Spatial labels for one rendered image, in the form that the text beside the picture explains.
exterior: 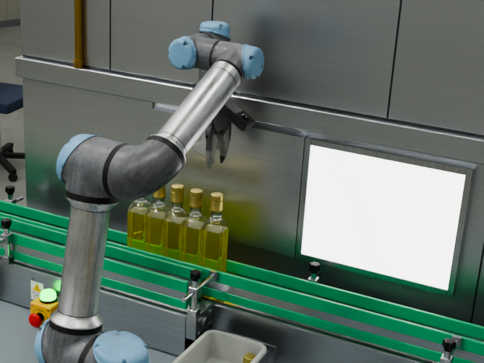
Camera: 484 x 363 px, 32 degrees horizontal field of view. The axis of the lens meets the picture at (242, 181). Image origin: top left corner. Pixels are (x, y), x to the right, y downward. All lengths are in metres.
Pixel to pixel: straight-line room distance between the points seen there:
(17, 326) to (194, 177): 0.63
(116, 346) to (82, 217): 0.28
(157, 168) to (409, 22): 0.73
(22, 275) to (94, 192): 0.75
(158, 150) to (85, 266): 0.30
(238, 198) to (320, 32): 0.51
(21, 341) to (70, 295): 0.53
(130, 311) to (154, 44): 0.73
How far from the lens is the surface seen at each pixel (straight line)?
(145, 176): 1.73
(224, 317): 2.28
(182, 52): 2.00
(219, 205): 2.22
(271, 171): 2.27
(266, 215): 2.32
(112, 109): 2.51
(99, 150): 1.78
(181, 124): 1.80
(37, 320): 2.38
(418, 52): 2.10
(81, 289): 1.87
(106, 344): 1.85
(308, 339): 2.20
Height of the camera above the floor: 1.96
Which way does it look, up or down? 20 degrees down
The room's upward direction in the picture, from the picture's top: 3 degrees clockwise
